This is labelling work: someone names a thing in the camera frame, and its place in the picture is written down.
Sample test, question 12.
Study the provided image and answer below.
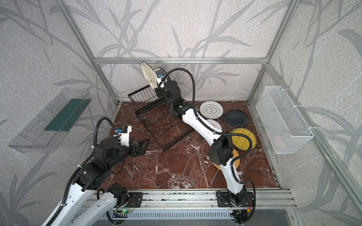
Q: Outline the black wire dish rack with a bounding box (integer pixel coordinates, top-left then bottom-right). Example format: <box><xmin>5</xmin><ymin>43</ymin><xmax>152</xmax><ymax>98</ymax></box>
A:
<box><xmin>128</xmin><ymin>85</ymin><xmax>194</xmax><ymax>151</ymax></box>

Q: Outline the cream floral plate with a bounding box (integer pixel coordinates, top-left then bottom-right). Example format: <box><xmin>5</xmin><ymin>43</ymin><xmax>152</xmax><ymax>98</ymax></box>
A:
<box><xmin>140</xmin><ymin>62</ymin><xmax>158</xmax><ymax>89</ymax></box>

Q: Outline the white plate green emblem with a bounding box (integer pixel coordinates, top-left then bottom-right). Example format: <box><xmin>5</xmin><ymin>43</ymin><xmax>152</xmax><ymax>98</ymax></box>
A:
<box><xmin>200</xmin><ymin>101</ymin><xmax>223</xmax><ymax>120</ymax></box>

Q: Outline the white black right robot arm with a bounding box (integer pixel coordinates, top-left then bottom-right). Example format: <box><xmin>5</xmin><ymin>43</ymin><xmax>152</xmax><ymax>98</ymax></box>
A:
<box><xmin>154</xmin><ymin>68</ymin><xmax>256</xmax><ymax>225</ymax></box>

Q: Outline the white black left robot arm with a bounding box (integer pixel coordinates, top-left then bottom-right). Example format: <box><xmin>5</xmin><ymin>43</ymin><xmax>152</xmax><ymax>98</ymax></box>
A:
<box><xmin>43</xmin><ymin>117</ymin><xmax>150</xmax><ymax>226</ymax></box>

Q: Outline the right orange sunburst plate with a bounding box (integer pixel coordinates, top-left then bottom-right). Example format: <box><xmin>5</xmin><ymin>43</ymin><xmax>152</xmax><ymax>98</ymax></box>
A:
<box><xmin>207</xmin><ymin>119</ymin><xmax>222</xmax><ymax>132</ymax></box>

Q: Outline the dark blue oval plate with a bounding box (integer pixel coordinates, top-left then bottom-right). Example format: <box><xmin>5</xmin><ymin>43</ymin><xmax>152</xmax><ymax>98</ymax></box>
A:
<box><xmin>223</xmin><ymin>110</ymin><xmax>249</xmax><ymax>127</ymax></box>

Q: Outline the green yellow woven plate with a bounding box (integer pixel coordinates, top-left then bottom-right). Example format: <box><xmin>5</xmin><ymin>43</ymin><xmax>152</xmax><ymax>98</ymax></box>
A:
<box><xmin>232</xmin><ymin>128</ymin><xmax>257</xmax><ymax>151</ymax></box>

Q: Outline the orange woven plate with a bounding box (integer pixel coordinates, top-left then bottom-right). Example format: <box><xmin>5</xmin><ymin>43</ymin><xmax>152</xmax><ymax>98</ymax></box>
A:
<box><xmin>214</xmin><ymin>149</ymin><xmax>240</xmax><ymax>170</ymax></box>

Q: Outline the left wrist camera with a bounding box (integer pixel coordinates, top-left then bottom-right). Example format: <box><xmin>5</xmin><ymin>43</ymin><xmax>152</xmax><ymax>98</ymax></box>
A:
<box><xmin>114</xmin><ymin>126</ymin><xmax>132</xmax><ymax>147</ymax></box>

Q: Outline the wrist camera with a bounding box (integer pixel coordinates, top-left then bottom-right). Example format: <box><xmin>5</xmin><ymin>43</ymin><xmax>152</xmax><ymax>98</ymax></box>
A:
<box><xmin>114</xmin><ymin>126</ymin><xmax>132</xmax><ymax>147</ymax></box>
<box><xmin>155</xmin><ymin>67</ymin><xmax>167</xmax><ymax>84</ymax></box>

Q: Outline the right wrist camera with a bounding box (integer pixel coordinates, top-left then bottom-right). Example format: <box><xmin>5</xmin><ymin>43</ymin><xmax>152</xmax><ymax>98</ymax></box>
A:
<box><xmin>155</xmin><ymin>67</ymin><xmax>167</xmax><ymax>84</ymax></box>

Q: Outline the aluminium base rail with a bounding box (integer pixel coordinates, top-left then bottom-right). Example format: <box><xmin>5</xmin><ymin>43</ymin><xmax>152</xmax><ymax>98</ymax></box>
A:
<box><xmin>56</xmin><ymin>189</ymin><xmax>298</xmax><ymax>226</ymax></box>

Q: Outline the clear plastic wall bin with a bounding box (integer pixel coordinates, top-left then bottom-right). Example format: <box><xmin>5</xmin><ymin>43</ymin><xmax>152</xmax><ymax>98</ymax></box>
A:
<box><xmin>8</xmin><ymin>88</ymin><xmax>92</xmax><ymax>153</ymax></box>

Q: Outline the white wire mesh basket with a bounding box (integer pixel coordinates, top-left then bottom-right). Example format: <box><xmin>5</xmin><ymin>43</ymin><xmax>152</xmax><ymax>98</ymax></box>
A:
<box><xmin>256</xmin><ymin>86</ymin><xmax>314</xmax><ymax>154</ymax></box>

